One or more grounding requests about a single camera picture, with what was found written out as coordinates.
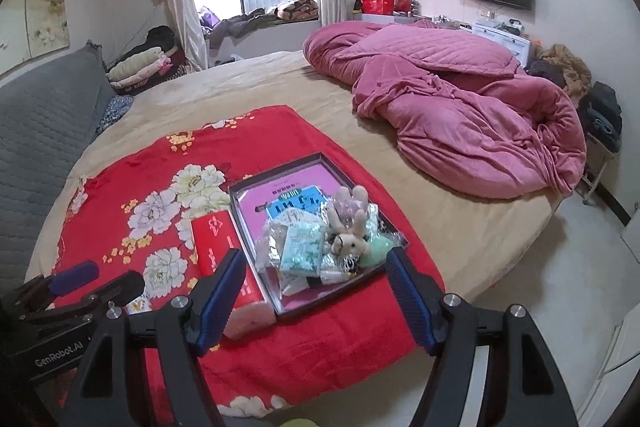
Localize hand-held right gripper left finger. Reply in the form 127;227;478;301
55;248;248;427

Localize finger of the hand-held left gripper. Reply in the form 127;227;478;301
20;270;146;323
15;261;100;308

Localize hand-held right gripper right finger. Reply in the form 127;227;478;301
385;246;581;427

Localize green sponge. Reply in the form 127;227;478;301
360;202;406;268

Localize leopard print scrunchie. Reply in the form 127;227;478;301
327;254;361;275

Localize dark grey shallow box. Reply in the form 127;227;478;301
228;152;410;323

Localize small mint green packet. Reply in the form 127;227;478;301
280;219;328;275

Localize beige purple plush toy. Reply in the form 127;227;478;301
327;185;373;260

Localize red tissue pack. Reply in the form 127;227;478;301
190;212;277;340

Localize white and leopard scrunchies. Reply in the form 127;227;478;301
237;164;351;308

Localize red floral blanket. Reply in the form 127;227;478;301
37;105;446;423

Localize grey quilted headboard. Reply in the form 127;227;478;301
0;41;118;278

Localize blue patterned pillow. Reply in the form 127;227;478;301
95;94;135;135

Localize pink quilt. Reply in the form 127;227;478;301
302;19;587;200

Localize pile of folded clothes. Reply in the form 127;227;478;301
106;25;188;95

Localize white low cabinet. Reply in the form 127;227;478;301
575;302;640;427

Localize beige bed sheet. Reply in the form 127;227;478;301
25;49;566;308

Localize metal folding chair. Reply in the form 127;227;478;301
575;132;621;208

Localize dark clothes pile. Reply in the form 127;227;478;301
580;82;623;152

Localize clothes on window sill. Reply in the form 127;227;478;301
200;0;321;50

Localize brown coat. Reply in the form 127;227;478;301
537;44;593;108

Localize floral wall painting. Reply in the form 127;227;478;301
0;0;71;78

